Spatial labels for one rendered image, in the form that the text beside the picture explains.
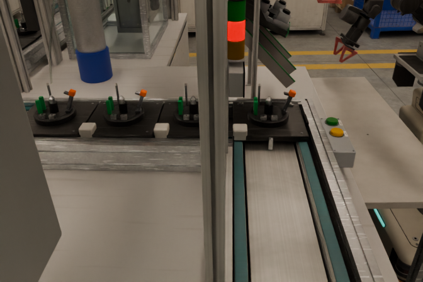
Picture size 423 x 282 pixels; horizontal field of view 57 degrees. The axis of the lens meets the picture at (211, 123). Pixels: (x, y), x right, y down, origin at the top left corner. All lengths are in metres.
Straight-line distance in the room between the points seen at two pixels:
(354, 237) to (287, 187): 0.26
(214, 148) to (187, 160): 0.76
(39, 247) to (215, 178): 0.28
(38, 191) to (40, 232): 0.03
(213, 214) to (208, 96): 0.18
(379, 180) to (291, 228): 0.41
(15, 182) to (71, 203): 1.00
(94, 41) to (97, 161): 0.76
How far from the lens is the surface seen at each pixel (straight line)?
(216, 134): 0.46
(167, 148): 1.22
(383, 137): 1.55
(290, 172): 1.18
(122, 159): 1.28
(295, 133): 1.27
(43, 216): 0.26
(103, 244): 1.08
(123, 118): 1.32
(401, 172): 1.38
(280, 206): 1.06
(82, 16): 1.88
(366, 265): 0.92
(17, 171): 0.23
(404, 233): 2.05
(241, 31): 1.00
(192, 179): 1.23
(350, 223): 1.00
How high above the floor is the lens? 1.62
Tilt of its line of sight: 30 degrees down
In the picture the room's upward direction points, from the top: 1 degrees counter-clockwise
